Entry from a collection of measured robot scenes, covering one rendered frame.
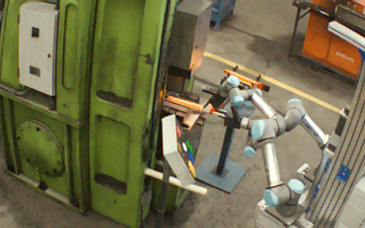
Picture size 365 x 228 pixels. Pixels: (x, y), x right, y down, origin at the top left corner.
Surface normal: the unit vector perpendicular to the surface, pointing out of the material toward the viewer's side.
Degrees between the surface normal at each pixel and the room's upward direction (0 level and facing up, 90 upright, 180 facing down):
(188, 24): 90
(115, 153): 90
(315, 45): 91
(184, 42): 90
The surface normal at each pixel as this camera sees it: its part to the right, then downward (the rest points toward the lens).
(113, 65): -0.36, 0.48
